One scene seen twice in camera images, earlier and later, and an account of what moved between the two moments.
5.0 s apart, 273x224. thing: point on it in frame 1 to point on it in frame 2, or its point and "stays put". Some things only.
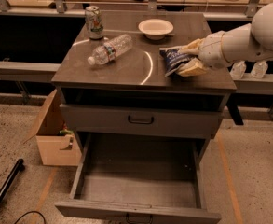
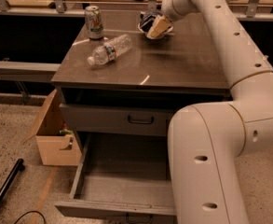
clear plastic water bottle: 111,49 stays put
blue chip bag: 173,58 to 147,21
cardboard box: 57,146 stays put
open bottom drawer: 139,178 stays put
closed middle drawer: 191,120 stays put
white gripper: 211,50 to 172,11
